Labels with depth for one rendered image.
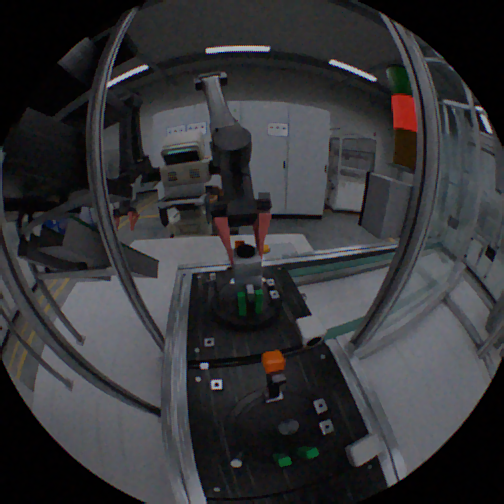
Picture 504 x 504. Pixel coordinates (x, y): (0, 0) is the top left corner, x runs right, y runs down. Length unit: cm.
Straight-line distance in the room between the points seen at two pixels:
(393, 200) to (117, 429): 60
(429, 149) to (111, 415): 68
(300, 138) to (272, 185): 103
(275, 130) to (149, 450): 350
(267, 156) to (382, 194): 309
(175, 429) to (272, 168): 330
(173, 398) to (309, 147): 347
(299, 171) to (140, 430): 350
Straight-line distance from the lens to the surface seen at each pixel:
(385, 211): 21
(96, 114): 27
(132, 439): 46
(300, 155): 339
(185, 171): 98
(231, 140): 29
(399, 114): 26
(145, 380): 46
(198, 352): 32
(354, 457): 30
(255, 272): 29
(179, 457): 31
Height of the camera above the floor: 124
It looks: 31 degrees down
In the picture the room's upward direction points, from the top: straight up
